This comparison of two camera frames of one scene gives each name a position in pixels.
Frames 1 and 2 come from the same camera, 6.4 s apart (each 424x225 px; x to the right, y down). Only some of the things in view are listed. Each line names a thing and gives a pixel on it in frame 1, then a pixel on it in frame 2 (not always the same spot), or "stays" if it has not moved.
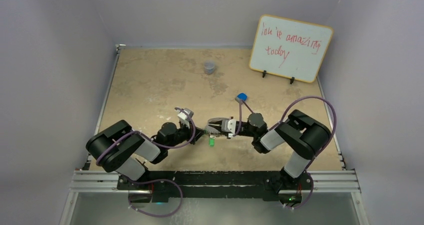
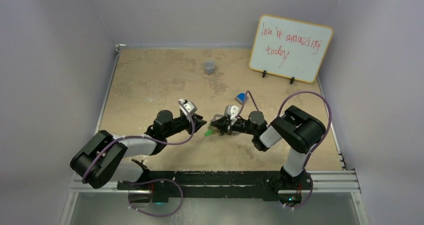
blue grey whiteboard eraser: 241,97 stays
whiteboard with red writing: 289,48 stays
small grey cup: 209,67 stays
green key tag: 212,141 to 208,133
